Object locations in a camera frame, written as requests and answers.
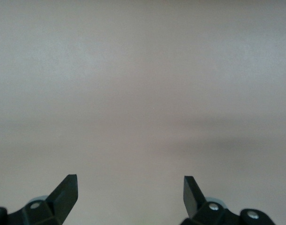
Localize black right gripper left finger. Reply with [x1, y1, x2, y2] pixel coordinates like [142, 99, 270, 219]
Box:
[0, 174, 78, 225]

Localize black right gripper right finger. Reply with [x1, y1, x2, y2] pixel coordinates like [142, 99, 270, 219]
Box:
[180, 176, 277, 225]

